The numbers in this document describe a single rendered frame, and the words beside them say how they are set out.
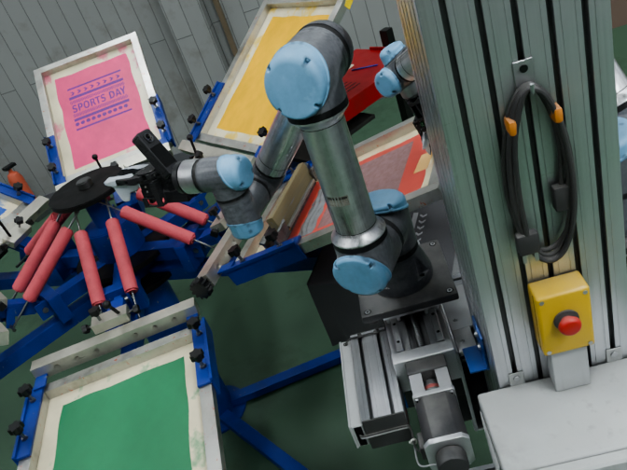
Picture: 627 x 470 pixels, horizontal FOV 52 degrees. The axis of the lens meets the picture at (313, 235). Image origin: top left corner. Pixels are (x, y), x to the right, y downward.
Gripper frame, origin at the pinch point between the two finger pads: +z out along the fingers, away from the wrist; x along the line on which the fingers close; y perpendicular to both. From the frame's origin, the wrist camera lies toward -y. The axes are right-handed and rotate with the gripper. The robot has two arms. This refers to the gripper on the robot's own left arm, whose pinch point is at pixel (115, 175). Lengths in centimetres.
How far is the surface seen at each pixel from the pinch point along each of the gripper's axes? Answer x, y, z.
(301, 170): 86, 37, 1
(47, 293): 37, 58, 95
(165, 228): 62, 45, 50
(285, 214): 63, 43, -2
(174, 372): 13, 71, 23
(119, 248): 48, 45, 61
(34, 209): 81, 41, 139
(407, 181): 66, 36, -45
